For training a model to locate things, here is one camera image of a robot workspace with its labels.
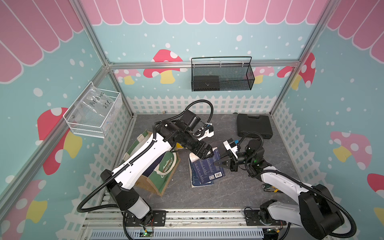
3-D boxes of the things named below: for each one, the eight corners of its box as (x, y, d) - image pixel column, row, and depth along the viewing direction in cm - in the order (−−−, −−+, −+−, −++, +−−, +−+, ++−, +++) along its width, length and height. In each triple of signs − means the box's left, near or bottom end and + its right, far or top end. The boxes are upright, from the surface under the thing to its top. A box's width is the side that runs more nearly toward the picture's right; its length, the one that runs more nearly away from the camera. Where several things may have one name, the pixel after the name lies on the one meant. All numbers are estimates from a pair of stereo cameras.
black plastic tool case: (237, 136, 109) (239, 130, 104) (236, 118, 121) (238, 112, 116) (270, 139, 107) (273, 134, 102) (266, 121, 119) (269, 115, 114)
